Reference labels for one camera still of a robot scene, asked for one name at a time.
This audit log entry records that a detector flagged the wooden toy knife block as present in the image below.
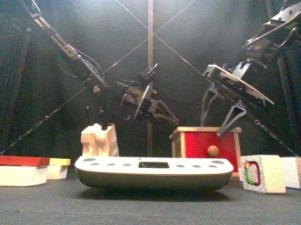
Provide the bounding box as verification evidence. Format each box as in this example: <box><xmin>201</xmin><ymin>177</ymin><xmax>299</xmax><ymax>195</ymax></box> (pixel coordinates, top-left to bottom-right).
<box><xmin>80</xmin><ymin>122</ymin><xmax>122</xmax><ymax>158</ymax></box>

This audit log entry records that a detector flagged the wooden drawer cabinet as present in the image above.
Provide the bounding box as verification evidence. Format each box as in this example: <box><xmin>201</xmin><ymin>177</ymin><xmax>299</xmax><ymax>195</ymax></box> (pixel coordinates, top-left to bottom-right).
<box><xmin>169</xmin><ymin>126</ymin><xmax>244</xmax><ymax>178</ymax></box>

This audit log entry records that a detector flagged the plain white box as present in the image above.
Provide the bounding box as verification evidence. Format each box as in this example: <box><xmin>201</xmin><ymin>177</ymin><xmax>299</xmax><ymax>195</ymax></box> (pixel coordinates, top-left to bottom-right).
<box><xmin>280</xmin><ymin>156</ymin><xmax>301</xmax><ymax>191</ymax></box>

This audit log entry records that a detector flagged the white box with red lid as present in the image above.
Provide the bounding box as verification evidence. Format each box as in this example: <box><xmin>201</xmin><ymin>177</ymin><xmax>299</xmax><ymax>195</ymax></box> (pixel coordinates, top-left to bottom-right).
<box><xmin>0</xmin><ymin>155</ymin><xmax>53</xmax><ymax>188</ymax></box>

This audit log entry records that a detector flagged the red drawer with wooden knob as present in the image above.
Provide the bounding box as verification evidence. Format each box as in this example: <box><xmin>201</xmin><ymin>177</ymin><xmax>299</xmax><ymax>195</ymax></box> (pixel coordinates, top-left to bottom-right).
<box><xmin>184</xmin><ymin>131</ymin><xmax>240</xmax><ymax>173</ymax></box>

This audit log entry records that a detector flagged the diagonal brace wire with turnbuckle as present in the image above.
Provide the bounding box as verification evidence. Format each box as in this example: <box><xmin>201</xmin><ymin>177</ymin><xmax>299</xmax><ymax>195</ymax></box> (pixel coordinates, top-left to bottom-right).
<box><xmin>114</xmin><ymin>0</ymin><xmax>301</xmax><ymax>158</ymax></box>
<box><xmin>0</xmin><ymin>0</ymin><xmax>199</xmax><ymax>156</ymax></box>

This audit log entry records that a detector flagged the white toy kitchen scale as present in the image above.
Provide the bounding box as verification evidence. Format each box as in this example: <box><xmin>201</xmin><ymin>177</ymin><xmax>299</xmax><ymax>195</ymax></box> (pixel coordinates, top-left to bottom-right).
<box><xmin>73</xmin><ymin>155</ymin><xmax>236</xmax><ymax>191</ymax></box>

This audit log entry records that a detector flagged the white speckled box with window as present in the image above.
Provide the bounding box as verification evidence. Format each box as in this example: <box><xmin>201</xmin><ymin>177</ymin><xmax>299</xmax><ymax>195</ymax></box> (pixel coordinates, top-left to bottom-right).
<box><xmin>239</xmin><ymin>154</ymin><xmax>288</xmax><ymax>195</ymax></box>

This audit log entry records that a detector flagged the vertical metal frame pole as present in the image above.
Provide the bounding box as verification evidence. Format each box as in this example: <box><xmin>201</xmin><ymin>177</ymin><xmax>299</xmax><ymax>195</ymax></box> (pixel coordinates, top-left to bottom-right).
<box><xmin>146</xmin><ymin>0</ymin><xmax>156</xmax><ymax>158</ymax></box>

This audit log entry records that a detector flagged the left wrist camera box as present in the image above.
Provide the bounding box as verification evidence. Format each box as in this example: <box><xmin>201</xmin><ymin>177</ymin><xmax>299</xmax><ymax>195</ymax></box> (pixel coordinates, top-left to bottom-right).
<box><xmin>134</xmin><ymin>63</ymin><xmax>161</xmax><ymax>88</ymax></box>

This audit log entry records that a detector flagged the black toy knife handle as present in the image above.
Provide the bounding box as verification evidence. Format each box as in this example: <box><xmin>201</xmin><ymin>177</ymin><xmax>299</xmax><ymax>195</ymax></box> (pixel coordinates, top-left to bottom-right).
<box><xmin>85</xmin><ymin>105</ymin><xmax>96</xmax><ymax>127</ymax></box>
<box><xmin>97</xmin><ymin>106</ymin><xmax>110</xmax><ymax>132</ymax></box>
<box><xmin>104</xmin><ymin>107</ymin><xmax>113</xmax><ymax>125</ymax></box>

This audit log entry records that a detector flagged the white box with yellow lid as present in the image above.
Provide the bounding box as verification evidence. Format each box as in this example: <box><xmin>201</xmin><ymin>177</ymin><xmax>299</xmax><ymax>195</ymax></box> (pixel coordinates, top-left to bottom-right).
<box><xmin>45</xmin><ymin>157</ymin><xmax>73</xmax><ymax>181</ymax></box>

